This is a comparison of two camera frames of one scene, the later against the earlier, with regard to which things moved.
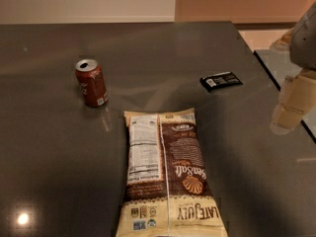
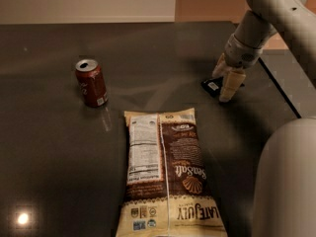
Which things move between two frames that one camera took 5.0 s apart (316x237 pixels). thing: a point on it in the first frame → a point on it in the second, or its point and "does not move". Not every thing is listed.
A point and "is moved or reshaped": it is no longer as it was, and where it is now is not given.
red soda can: x=93 y=83 does not move
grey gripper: x=304 y=43 → x=241 y=54
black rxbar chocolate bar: x=218 y=80 is moved or reshaped
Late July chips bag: x=167 y=190 does not move
